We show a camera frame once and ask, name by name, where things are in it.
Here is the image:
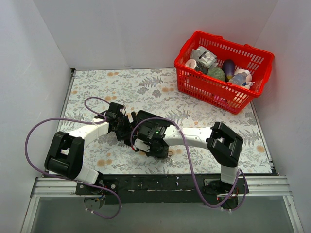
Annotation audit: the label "black zippered tool case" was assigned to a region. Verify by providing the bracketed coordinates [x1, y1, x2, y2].
[124, 110, 174, 150]

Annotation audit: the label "clear plastic bottle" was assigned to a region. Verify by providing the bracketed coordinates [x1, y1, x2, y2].
[229, 72, 248, 86]

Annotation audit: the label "floral patterned table mat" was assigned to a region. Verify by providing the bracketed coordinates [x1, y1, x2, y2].
[58, 68, 272, 174]

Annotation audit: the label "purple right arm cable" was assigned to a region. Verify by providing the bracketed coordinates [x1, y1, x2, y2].
[130, 117, 248, 214]

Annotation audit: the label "white pink cup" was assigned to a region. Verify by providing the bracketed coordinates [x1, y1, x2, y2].
[184, 59, 197, 70]

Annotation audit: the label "green textured ball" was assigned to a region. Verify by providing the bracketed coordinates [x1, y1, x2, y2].
[207, 67, 226, 82]

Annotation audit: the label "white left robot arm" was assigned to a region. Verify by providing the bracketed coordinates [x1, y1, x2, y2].
[44, 102, 137, 194]

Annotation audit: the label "aluminium frame rail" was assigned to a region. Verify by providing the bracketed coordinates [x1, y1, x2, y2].
[21, 176, 304, 233]

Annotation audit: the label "grey foil snack pouch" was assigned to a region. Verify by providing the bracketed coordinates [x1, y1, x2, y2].
[191, 46, 218, 68]

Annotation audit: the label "red plastic shopping basket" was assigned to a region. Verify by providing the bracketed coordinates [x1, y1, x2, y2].
[174, 31, 275, 114]

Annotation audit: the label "silver thinning scissors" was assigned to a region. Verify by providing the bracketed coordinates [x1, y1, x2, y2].
[167, 151, 174, 163]

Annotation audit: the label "white round toy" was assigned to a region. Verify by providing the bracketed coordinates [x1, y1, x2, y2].
[234, 68, 255, 90]

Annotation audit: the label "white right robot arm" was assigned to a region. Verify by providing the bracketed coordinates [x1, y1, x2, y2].
[130, 117, 243, 193]

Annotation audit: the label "purple toy eggplant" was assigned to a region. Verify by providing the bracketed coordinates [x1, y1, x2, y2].
[222, 59, 235, 81]

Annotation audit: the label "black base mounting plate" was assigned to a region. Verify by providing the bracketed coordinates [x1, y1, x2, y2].
[75, 173, 251, 206]

